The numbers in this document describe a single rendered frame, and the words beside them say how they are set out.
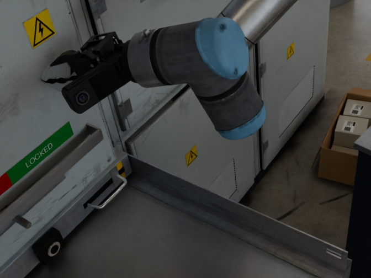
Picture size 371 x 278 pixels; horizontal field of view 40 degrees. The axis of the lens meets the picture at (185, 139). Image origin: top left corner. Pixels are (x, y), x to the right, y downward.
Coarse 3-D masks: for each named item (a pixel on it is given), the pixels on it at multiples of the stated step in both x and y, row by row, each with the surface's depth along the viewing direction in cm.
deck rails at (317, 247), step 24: (144, 168) 119; (144, 192) 119; (168, 192) 118; (192, 192) 112; (216, 216) 111; (240, 216) 106; (264, 216) 101; (264, 240) 104; (288, 240) 101; (312, 240) 96; (312, 264) 99; (336, 264) 96
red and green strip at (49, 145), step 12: (60, 132) 100; (72, 132) 103; (48, 144) 98; (60, 144) 101; (36, 156) 97; (12, 168) 93; (24, 168) 95; (0, 180) 92; (12, 180) 94; (0, 192) 92
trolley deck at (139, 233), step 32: (128, 192) 120; (96, 224) 114; (128, 224) 112; (160, 224) 111; (192, 224) 110; (64, 256) 108; (96, 256) 107; (128, 256) 106; (160, 256) 105; (192, 256) 104; (224, 256) 103; (256, 256) 102
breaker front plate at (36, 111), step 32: (0, 0) 80; (32, 0) 85; (64, 0) 90; (0, 32) 82; (64, 32) 93; (0, 64) 84; (32, 64) 89; (0, 96) 86; (32, 96) 91; (0, 128) 88; (32, 128) 94; (0, 160) 90; (96, 160) 112; (64, 192) 106; (32, 224) 102; (0, 256) 98
